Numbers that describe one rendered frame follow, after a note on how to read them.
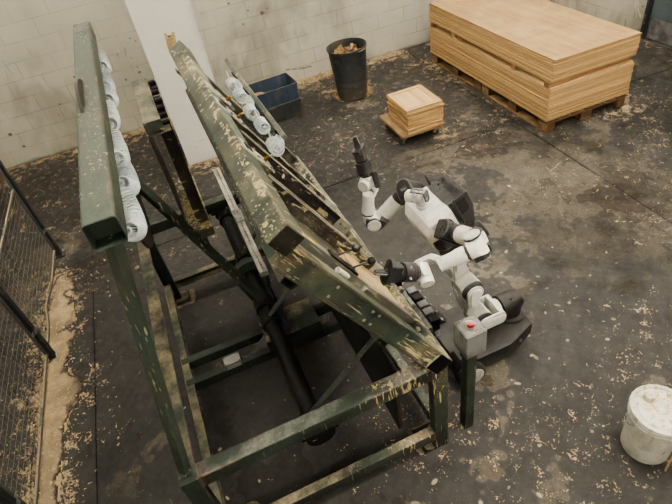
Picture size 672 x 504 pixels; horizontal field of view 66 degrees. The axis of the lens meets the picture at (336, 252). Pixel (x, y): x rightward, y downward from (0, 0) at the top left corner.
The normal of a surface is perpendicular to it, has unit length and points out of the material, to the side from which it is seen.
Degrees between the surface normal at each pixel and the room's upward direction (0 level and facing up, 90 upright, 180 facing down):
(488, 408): 0
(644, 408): 0
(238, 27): 90
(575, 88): 90
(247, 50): 90
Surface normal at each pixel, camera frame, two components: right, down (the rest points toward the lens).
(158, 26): 0.36, 0.58
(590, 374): -0.15, -0.74
